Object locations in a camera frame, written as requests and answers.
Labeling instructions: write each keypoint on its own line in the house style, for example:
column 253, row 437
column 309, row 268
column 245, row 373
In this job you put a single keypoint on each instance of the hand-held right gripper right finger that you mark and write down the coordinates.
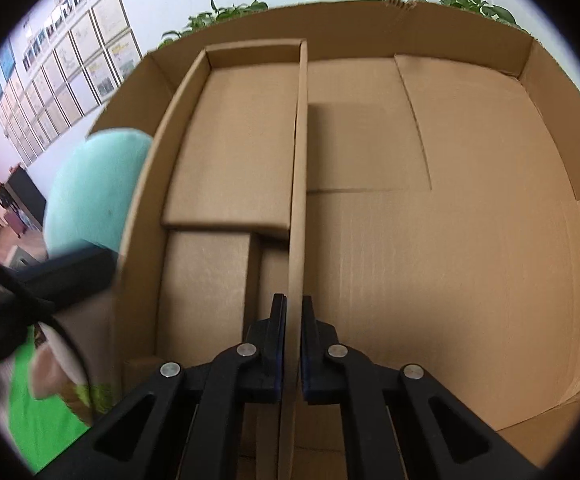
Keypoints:
column 309, row 350

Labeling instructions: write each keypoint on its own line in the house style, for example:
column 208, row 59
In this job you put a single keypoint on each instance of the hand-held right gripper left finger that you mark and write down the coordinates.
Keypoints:
column 275, row 340

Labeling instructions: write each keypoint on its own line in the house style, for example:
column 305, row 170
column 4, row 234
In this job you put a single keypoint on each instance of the large cardboard box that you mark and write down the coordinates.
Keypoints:
column 445, row 235

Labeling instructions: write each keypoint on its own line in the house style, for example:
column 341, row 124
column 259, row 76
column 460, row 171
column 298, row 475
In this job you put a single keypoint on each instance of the narrow cardboard tray box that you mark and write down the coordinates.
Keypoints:
column 230, row 150

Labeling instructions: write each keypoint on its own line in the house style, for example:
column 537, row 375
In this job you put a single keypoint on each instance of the mint and pink plush toy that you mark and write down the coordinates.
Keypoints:
column 90, row 190

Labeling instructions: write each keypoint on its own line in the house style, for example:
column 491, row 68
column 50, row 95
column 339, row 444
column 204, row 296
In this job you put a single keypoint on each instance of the black cabinet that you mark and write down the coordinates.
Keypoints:
column 25, row 195

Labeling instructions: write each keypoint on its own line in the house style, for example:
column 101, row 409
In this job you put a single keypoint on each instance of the leafy green potted plant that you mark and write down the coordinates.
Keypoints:
column 205, row 20

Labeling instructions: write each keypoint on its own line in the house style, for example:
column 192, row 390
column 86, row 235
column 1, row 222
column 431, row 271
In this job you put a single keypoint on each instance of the green plant in red pot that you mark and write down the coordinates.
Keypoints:
column 470, row 2

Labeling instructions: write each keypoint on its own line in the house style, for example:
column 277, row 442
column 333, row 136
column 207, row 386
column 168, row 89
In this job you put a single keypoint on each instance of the wall of framed certificates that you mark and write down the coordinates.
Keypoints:
column 70, row 60

